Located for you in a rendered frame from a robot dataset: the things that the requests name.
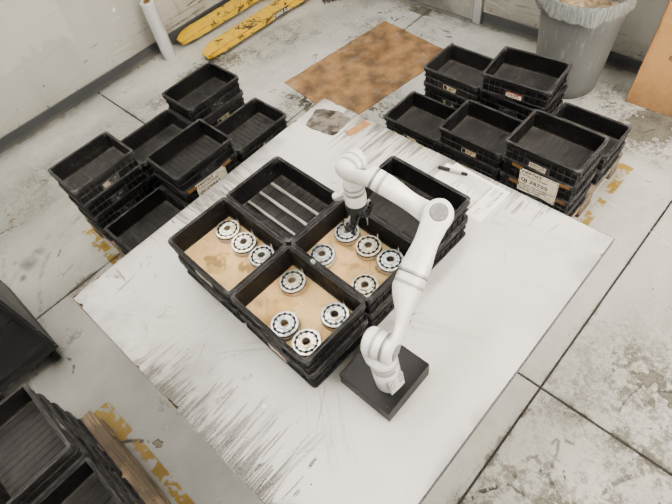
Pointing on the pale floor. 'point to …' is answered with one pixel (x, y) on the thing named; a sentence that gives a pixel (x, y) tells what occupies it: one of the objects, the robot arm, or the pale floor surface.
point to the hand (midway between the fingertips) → (359, 226)
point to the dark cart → (20, 340)
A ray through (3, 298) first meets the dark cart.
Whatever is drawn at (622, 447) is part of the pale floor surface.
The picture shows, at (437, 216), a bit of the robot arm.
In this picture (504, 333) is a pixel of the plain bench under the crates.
